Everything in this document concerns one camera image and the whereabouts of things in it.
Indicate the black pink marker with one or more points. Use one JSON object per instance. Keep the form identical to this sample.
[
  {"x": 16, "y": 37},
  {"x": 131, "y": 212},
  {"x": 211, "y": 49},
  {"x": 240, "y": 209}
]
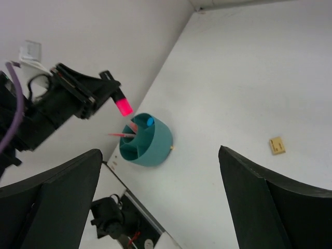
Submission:
[{"x": 121, "y": 102}]

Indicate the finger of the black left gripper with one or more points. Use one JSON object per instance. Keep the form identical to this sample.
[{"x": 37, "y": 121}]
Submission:
[{"x": 95, "y": 91}]

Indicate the pink clear pen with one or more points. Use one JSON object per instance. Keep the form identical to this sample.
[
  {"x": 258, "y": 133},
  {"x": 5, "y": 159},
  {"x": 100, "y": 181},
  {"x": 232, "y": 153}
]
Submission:
[{"x": 125, "y": 135}]

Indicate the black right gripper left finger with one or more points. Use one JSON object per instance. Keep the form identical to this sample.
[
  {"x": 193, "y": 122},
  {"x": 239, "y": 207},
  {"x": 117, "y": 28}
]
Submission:
[{"x": 50, "y": 209}]

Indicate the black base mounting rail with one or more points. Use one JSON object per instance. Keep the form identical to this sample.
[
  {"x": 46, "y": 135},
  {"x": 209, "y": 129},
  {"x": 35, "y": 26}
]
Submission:
[{"x": 126, "y": 220}]

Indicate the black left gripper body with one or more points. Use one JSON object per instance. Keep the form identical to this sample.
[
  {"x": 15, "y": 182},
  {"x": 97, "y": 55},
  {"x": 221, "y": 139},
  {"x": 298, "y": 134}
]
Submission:
[{"x": 66, "y": 97}]

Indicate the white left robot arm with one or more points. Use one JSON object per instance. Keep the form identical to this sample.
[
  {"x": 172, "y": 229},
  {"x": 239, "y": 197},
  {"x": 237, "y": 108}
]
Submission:
[{"x": 13, "y": 106}]

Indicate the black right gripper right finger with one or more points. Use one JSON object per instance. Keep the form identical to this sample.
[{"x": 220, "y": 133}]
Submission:
[{"x": 270, "y": 210}]

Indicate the small yellow eraser block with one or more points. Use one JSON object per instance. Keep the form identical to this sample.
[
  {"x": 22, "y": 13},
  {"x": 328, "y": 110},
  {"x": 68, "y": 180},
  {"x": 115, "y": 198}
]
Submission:
[{"x": 277, "y": 146}]

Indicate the black blue yellow marker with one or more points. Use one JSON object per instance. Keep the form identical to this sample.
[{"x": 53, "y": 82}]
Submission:
[{"x": 150, "y": 121}]

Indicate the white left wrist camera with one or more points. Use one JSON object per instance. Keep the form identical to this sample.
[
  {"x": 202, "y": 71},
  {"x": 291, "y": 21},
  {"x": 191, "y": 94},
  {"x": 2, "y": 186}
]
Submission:
[{"x": 30, "y": 57}]

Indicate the orange highlighter pen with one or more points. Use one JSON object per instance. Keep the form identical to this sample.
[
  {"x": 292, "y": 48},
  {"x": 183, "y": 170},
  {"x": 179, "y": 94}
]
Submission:
[{"x": 133, "y": 126}]

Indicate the teal plastic cup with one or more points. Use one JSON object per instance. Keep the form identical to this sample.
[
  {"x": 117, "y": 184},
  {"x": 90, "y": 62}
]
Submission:
[{"x": 151, "y": 146}]

